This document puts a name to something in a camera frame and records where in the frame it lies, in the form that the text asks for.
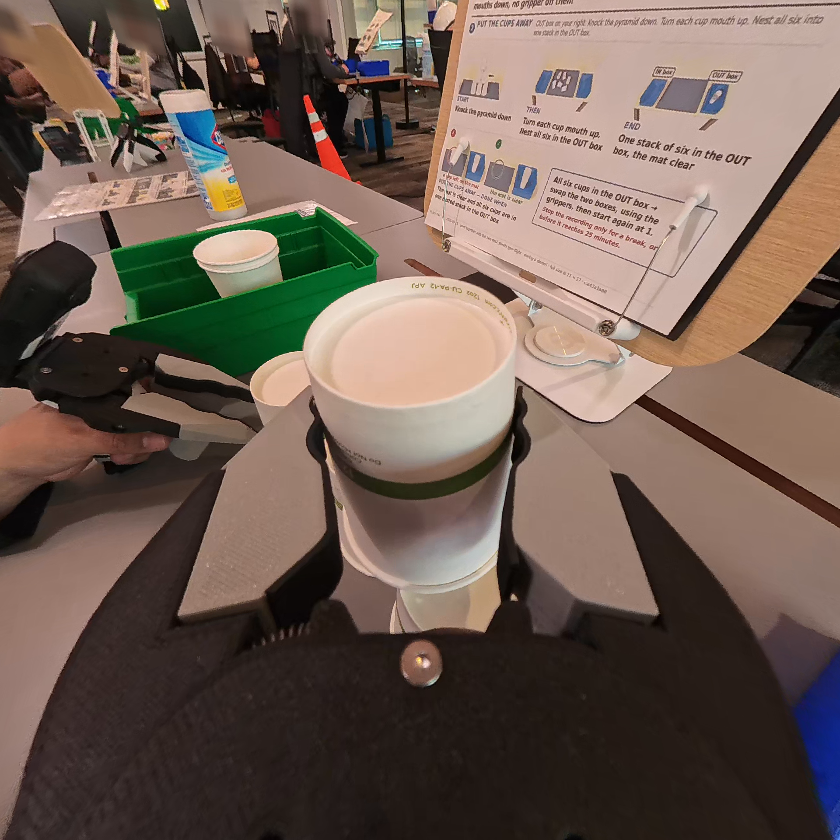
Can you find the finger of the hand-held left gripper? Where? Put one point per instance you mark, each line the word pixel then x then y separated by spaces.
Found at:
pixel 216 423
pixel 197 384

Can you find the white paper sheet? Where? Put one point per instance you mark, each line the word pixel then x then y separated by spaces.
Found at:
pixel 308 213

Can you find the person's left hand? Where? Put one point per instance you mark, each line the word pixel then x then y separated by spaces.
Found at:
pixel 46 446

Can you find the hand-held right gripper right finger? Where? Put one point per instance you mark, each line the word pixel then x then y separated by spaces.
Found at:
pixel 577 525

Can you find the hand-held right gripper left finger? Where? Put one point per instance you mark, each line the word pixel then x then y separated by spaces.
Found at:
pixel 262 525

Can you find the large blue plastic bin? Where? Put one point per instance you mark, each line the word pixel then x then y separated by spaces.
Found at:
pixel 820 754

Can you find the orange traffic cone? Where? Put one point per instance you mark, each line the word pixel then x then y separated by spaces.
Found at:
pixel 325 144

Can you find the green plastic bin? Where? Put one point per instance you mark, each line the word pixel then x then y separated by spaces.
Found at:
pixel 262 328

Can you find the person's left forearm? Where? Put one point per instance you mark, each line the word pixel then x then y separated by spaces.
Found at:
pixel 23 518

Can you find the wipes canister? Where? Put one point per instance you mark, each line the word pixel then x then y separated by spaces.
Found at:
pixel 203 157

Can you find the printed instruction sheet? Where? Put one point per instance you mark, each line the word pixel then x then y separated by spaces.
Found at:
pixel 623 131

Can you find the black floor lamp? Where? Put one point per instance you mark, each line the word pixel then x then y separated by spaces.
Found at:
pixel 402 65

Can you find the printed label sheet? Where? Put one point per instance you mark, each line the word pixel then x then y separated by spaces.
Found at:
pixel 118 193

